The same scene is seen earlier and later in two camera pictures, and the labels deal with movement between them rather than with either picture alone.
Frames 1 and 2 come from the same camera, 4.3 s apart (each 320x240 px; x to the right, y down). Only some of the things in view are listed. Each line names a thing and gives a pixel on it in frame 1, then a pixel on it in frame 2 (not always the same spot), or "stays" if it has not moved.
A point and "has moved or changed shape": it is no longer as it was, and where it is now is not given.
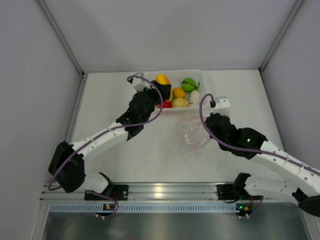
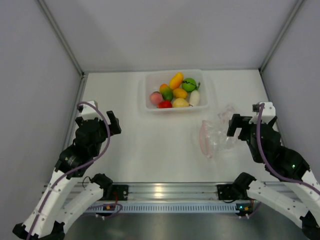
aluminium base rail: (144, 191) stays
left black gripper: (164, 89) → (114, 126)
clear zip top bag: (192, 134) has moved or changed shape
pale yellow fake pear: (180, 102) stays
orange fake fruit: (178, 92) stays
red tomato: (166, 104) stays
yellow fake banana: (162, 79) → (176, 81)
